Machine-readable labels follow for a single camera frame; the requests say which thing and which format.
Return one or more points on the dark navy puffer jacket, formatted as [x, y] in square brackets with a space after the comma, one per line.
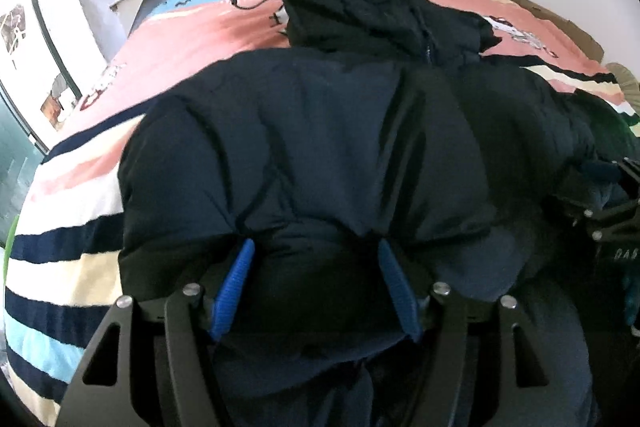
[310, 132]

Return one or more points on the grey fuzzy cloth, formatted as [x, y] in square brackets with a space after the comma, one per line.
[625, 79]

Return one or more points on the green door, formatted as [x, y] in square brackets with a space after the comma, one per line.
[15, 157]

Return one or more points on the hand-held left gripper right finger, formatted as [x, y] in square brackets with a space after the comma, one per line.
[397, 289]

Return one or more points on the striped cartoon print blanket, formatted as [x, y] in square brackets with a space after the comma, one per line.
[200, 32]

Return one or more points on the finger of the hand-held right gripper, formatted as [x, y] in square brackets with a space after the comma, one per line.
[605, 213]
[602, 171]

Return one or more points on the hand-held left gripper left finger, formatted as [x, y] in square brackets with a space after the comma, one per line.
[234, 289]

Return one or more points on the white nightstand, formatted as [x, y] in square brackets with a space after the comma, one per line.
[150, 4]

